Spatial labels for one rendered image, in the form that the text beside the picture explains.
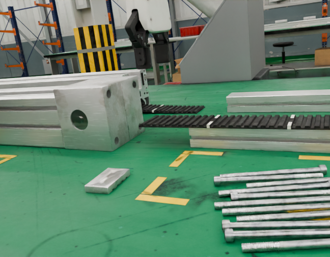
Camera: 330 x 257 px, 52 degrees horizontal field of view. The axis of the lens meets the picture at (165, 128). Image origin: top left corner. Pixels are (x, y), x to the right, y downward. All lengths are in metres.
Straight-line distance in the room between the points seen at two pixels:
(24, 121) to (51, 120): 0.06
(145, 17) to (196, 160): 0.32
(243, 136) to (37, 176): 0.27
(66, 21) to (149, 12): 9.96
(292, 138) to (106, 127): 0.25
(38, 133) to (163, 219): 0.33
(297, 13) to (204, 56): 7.19
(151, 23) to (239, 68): 0.41
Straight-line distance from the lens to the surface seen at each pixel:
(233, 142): 0.45
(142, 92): 0.75
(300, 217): 0.30
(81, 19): 4.20
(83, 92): 0.50
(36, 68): 11.62
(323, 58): 5.43
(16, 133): 0.62
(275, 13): 8.20
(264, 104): 0.63
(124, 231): 0.30
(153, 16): 0.66
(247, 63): 0.98
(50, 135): 0.57
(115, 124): 0.50
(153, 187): 0.37
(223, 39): 0.99
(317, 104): 0.62
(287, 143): 0.44
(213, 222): 0.30
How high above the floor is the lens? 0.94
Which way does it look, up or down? 16 degrees down
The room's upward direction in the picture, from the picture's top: 7 degrees counter-clockwise
